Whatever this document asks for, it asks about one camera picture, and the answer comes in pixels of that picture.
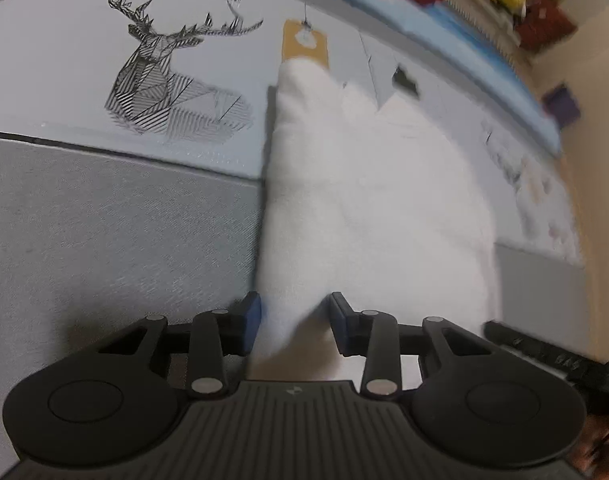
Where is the purple box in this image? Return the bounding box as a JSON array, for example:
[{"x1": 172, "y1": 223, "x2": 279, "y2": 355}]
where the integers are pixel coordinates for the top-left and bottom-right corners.
[{"x1": 542, "y1": 84, "x2": 581, "y2": 129}]

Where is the light blue folded sheet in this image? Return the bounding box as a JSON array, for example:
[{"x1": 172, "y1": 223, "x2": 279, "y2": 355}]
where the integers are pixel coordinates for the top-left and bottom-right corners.
[{"x1": 344, "y1": 0, "x2": 561, "y2": 156}]

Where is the white long-sleeve shirt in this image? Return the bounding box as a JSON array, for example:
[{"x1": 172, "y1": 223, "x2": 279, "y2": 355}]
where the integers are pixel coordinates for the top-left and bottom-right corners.
[{"x1": 249, "y1": 58, "x2": 501, "y2": 382}]

